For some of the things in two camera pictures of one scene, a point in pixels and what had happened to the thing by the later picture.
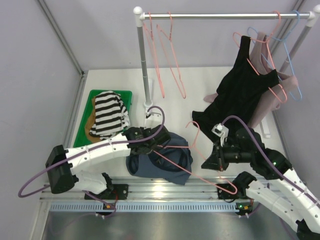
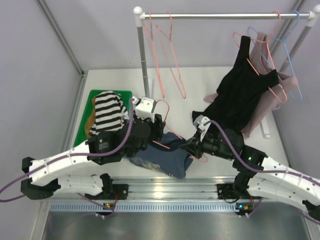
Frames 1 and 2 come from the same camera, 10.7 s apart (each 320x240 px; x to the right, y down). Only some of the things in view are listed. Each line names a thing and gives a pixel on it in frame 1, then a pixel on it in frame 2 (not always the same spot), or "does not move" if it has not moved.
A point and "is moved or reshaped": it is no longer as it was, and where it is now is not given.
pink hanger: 154,52 does not move
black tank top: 240,91 does not move
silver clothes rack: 139,16 does not move
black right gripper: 217,158 -> 192,147
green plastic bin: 81,138 does not move
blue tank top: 172,161 is moved or reshaped
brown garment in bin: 92,121 does not move
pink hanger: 158,147 -> 154,142
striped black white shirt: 111,115 does not move
